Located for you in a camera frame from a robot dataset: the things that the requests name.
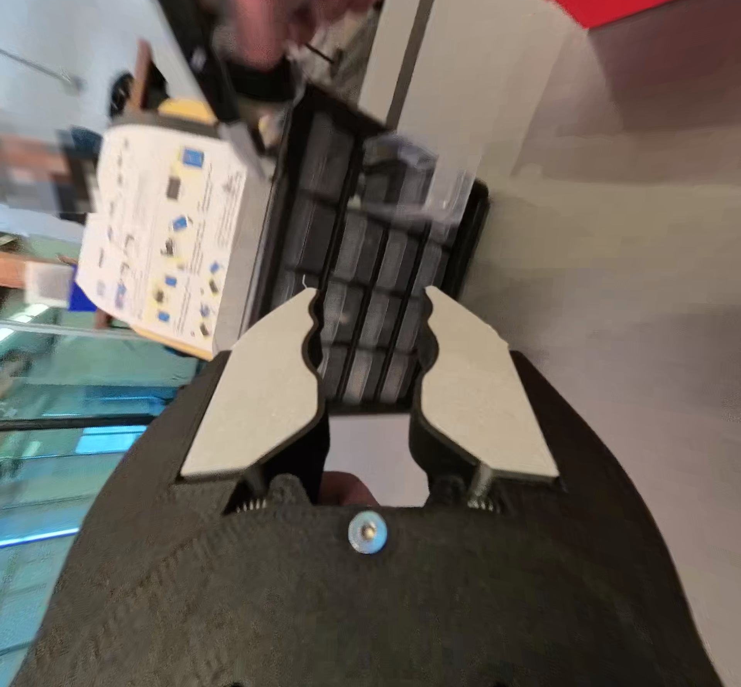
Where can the person's left hand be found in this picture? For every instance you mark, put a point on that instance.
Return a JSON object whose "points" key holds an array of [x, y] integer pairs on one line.
{"points": [[347, 490]]}

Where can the printed instruction sheet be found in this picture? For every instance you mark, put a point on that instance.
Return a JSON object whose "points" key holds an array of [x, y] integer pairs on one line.
{"points": [[156, 235]]}

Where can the black drawer cabinet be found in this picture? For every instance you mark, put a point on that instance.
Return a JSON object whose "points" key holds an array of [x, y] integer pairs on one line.
{"points": [[370, 270]]}

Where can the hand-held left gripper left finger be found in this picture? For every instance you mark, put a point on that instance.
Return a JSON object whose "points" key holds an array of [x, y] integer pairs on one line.
{"points": [[260, 397]]}

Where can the set of clear plastic drawers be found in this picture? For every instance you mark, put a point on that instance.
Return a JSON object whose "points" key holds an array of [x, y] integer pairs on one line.
{"points": [[370, 299]]}

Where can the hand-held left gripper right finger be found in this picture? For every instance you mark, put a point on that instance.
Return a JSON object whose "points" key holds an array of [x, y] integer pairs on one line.
{"points": [[480, 403]]}

